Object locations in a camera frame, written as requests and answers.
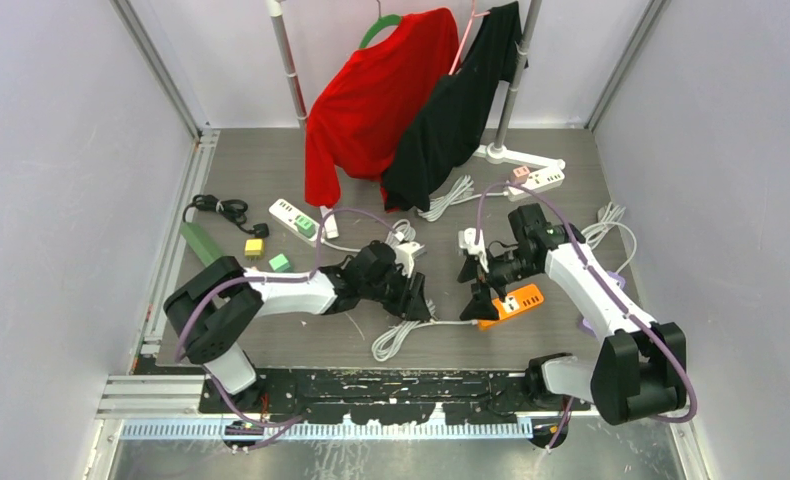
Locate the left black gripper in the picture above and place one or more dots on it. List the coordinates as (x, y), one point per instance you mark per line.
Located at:
(417, 307)

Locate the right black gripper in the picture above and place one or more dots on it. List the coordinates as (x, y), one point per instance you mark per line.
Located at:
(481, 307)

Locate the orange power strip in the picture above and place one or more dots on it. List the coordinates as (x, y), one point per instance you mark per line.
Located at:
(516, 303)

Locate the pink plug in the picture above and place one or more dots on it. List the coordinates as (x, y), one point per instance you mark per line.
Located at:
(519, 175)

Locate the white power strip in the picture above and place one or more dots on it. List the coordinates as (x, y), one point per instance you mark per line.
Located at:
(284, 213)
(537, 181)

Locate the purple power strip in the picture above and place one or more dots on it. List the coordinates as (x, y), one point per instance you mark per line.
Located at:
(616, 280)

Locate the yellow plug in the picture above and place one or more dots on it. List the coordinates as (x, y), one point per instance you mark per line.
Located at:
(254, 248)

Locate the green power strip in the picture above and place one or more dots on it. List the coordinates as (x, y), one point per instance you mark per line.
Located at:
(205, 248)

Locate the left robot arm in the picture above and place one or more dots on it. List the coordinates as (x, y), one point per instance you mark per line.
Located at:
(211, 311)

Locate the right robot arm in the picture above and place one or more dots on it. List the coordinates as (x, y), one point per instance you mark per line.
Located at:
(640, 370)

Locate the clothes rack right pole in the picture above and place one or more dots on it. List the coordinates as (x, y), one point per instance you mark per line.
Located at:
(496, 151)

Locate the clothes rack pole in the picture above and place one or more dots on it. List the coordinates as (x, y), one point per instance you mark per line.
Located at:
(496, 151)
(275, 12)

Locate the black shirt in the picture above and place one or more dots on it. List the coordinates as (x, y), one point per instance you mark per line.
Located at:
(447, 130)

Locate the red shirt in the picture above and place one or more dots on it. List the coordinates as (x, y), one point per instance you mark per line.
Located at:
(358, 119)

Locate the pink hanger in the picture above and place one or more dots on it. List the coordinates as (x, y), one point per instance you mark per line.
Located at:
(473, 16)

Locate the green hanger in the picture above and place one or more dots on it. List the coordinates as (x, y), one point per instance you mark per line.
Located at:
(383, 22)

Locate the clothes rack left pole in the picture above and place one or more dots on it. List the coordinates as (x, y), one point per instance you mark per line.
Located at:
(275, 12)

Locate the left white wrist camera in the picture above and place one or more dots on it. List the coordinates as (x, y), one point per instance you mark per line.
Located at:
(406, 252)

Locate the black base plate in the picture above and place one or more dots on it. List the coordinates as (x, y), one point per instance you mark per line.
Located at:
(393, 396)

